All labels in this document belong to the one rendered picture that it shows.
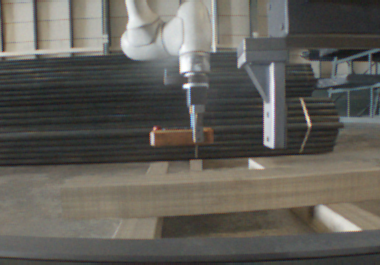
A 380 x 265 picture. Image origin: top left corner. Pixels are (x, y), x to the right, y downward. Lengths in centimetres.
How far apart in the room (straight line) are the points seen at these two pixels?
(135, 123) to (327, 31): 154
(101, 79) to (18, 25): 1004
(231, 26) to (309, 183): 948
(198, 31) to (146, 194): 47
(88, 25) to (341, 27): 1030
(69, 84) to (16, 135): 55
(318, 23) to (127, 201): 58
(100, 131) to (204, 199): 122
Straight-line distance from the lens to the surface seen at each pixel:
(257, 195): 68
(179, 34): 64
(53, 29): 1099
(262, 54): 21
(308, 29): 22
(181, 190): 63
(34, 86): 213
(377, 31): 26
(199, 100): 58
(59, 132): 185
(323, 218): 79
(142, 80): 180
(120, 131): 167
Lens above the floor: 39
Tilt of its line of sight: 5 degrees down
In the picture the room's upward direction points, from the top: 2 degrees counter-clockwise
